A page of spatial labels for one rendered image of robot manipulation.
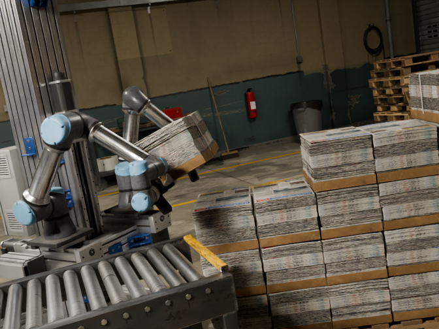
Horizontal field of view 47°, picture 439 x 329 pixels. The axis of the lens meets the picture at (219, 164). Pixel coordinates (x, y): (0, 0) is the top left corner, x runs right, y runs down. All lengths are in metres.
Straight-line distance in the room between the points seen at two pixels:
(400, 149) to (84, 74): 7.01
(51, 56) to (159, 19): 6.54
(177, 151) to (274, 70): 7.66
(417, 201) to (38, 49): 1.95
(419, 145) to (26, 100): 1.89
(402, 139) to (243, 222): 0.82
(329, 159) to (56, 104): 1.35
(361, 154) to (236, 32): 7.37
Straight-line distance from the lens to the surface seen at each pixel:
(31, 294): 1.89
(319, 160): 2.36
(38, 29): 2.71
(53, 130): 2.12
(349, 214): 2.44
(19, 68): 2.69
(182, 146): 2.24
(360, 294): 2.58
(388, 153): 2.42
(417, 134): 2.45
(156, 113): 2.73
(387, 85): 8.84
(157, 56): 9.08
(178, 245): 2.09
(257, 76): 9.67
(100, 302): 1.66
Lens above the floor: 1.41
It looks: 9 degrees down
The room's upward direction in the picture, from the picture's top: 9 degrees counter-clockwise
